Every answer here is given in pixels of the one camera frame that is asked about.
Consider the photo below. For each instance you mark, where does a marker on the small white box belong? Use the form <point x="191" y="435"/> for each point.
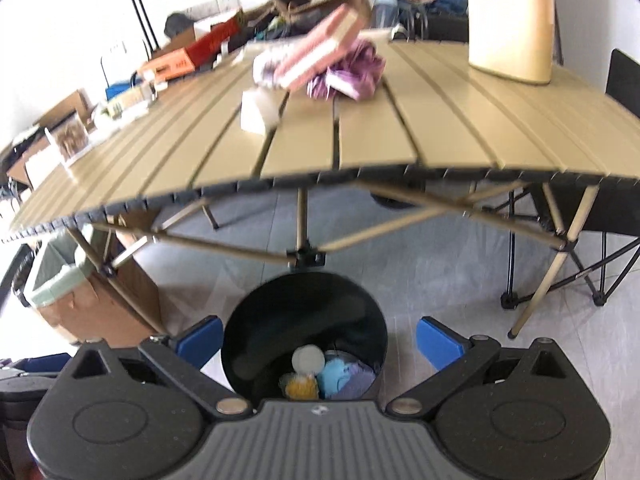
<point x="257" y="110"/>

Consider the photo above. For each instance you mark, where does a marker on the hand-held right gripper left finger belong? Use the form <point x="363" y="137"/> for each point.
<point x="200" y="340"/>

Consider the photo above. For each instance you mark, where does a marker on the white metal rack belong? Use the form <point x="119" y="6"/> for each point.
<point x="102" y="65"/>

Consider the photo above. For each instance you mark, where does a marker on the blue box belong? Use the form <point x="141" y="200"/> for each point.
<point x="119" y="90"/>

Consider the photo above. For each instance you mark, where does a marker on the pink sponge box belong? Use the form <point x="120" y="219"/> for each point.
<point x="325" y="40"/>

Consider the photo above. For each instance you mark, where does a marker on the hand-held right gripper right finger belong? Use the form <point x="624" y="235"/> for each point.
<point x="440" y="342"/>

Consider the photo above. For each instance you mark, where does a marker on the white paper sheet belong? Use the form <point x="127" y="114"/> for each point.
<point x="117" y="120"/>

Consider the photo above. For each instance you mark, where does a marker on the cardboard box with liner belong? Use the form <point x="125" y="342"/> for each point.
<point x="110" y="310"/>

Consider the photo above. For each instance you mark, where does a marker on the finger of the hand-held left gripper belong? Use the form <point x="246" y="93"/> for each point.
<point x="42" y="362"/>

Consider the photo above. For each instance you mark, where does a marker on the blue water bottle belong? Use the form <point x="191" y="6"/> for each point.
<point x="386" y="10"/>

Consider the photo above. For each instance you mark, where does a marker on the orange cardboard box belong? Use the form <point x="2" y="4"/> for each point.
<point x="170" y="65"/>

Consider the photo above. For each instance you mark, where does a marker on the yellow and white plush toy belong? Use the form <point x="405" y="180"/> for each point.
<point x="300" y="387"/>

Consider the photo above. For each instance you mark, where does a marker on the yellow thermos jug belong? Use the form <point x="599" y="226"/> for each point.
<point x="510" y="20"/>

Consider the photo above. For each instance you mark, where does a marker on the cardboard box with pale flaps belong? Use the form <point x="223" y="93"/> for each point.
<point x="70" y="105"/>

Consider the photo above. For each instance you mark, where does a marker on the purple cloth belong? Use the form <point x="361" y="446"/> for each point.
<point x="355" y="72"/>

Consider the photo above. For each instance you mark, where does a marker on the clear jar of snacks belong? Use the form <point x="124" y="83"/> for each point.
<point x="70" y="137"/>

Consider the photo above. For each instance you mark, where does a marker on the black case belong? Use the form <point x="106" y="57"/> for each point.
<point x="445" y="27"/>

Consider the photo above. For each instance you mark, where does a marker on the black folding chair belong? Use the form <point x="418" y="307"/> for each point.
<point x="625" y="80"/>

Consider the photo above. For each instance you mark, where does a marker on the blue plush toy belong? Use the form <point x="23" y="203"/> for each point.
<point x="334" y="377"/>

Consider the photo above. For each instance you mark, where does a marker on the cream round ball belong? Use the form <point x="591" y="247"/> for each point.
<point x="308" y="359"/>

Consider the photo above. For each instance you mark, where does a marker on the large open cardboard box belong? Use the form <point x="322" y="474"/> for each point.
<point x="25" y="155"/>

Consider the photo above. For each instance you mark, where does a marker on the beige carton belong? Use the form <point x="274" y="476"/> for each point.
<point x="130" y="99"/>

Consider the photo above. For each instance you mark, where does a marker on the black round trash bin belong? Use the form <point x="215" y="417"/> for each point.
<point x="300" y="305"/>

